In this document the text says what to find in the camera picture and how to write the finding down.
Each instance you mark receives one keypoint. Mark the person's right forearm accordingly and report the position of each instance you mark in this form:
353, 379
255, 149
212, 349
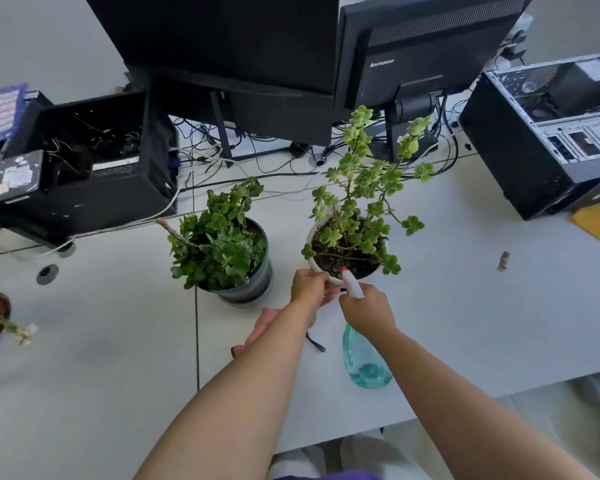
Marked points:
455, 409

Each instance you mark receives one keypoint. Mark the open black computer case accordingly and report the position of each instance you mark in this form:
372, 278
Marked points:
95, 194

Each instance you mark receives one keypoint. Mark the teal spray bottle white nozzle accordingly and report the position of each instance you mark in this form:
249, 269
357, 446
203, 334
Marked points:
366, 362

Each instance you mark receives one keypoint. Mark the small brown stem piece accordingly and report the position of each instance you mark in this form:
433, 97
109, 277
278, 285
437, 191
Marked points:
503, 260

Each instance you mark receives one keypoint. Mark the open computer case silver frame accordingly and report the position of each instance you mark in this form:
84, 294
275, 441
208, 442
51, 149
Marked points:
515, 144

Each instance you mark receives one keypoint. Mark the person's white trousers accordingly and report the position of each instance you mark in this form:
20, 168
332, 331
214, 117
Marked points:
380, 454

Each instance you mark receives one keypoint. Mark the pale green succulent plant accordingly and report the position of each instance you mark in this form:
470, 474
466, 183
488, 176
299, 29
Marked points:
360, 194

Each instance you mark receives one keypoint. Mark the person's left forearm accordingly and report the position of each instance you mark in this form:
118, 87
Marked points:
240, 394

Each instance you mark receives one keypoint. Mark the dark green leafy plant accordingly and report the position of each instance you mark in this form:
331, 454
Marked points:
220, 239

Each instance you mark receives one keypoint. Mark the person's left hand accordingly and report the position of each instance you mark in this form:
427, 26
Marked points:
307, 294

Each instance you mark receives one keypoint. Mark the large black monitor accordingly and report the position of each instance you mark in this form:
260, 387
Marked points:
220, 49

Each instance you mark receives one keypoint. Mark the person's right fingers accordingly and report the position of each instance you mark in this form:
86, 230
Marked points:
346, 304

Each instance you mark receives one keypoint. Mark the dark teal striped plant pot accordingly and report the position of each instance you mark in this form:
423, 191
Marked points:
252, 287

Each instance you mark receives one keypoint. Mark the yellow cloth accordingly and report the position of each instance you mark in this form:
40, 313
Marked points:
599, 220

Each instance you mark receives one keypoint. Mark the black monitor with stand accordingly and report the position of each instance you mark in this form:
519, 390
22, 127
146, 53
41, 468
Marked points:
430, 39

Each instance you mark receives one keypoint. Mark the bare hard drive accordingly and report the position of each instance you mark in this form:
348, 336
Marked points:
16, 175

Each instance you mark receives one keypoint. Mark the white round plant pot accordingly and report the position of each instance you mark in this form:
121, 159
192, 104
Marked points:
332, 277

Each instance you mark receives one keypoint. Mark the person's left thumb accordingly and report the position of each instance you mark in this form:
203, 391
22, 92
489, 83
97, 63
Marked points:
331, 294

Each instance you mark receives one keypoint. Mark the person's right hand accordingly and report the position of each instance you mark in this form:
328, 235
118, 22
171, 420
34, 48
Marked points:
370, 312

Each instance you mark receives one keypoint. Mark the black computer case side panel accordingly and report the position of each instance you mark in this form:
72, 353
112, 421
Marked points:
597, 192

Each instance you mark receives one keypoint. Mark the thin sprig with pale flowers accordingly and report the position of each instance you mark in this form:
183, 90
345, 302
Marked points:
20, 330

